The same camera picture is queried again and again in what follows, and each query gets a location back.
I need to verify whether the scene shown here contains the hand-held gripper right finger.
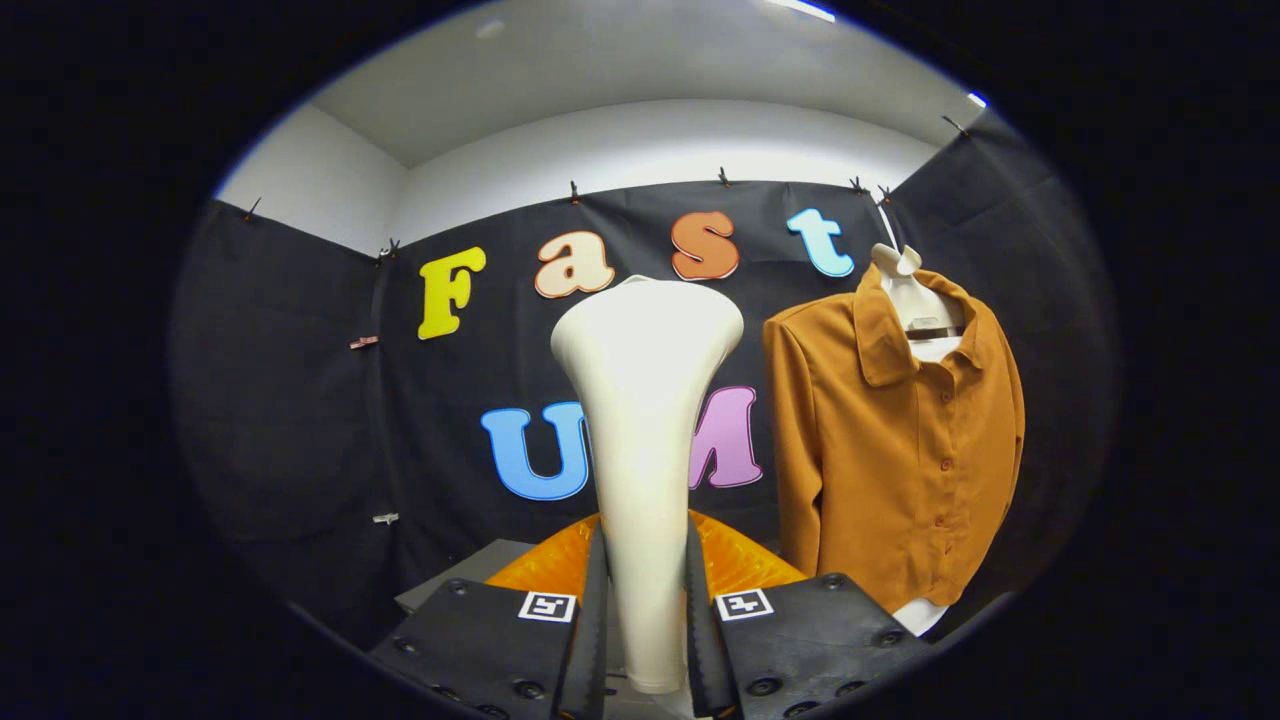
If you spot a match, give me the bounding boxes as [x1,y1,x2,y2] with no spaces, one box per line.
[684,510,936,720]

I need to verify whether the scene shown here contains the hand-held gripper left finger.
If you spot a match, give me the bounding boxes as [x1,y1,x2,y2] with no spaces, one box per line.
[368,512,611,720]

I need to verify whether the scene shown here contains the white garment steamer head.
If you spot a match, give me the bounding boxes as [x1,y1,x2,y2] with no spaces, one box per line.
[550,275,746,695]

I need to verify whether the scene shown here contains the orange button shirt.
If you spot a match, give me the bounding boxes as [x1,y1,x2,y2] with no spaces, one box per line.
[762,263,1027,614]

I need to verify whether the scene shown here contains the grey cabinet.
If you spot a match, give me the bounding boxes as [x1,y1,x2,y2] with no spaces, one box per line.
[395,538,541,613]

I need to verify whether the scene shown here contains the white mannequin torso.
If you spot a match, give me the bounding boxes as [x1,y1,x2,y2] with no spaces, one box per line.
[868,205,969,637]

